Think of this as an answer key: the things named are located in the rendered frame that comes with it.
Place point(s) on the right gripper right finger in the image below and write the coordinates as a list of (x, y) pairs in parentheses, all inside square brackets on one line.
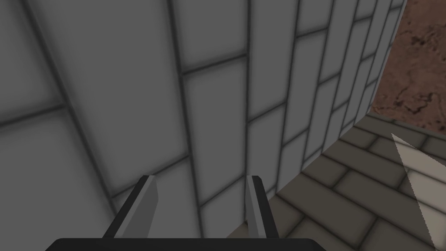
[(259, 209)]

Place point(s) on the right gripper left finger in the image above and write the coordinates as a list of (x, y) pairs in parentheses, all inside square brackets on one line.
[(136, 212)]

